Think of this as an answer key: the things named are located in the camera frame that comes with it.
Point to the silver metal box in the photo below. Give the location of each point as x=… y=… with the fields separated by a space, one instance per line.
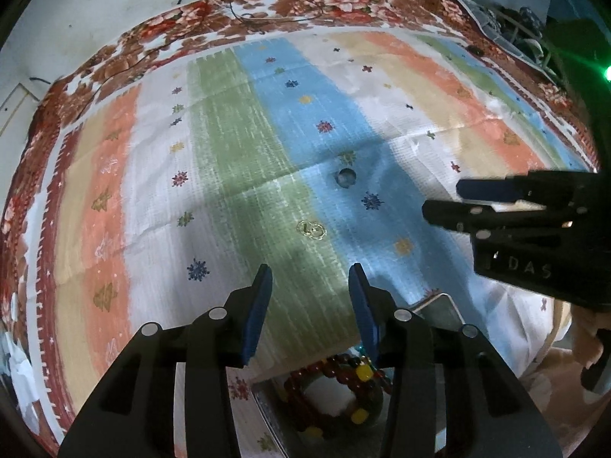
x=437 y=307

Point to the striped colourful cloth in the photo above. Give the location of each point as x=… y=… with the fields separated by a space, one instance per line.
x=238 y=176

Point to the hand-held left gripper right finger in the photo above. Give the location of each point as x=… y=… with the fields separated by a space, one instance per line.
x=365 y=310

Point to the person's right hand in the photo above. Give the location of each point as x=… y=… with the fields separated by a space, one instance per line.
x=589 y=338

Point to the green jade bangle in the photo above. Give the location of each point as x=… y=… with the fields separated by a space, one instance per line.
x=379 y=403

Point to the gold earrings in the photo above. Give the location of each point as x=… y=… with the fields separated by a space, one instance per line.
x=315 y=233

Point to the small black object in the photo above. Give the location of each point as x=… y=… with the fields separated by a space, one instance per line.
x=475 y=50

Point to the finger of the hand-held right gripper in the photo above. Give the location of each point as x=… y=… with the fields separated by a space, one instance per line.
x=458 y=214
x=487 y=189

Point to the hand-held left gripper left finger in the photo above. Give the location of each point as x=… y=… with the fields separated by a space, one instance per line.
x=255 y=315

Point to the white crumpled tissue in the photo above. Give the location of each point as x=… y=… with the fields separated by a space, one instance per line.
x=16 y=367

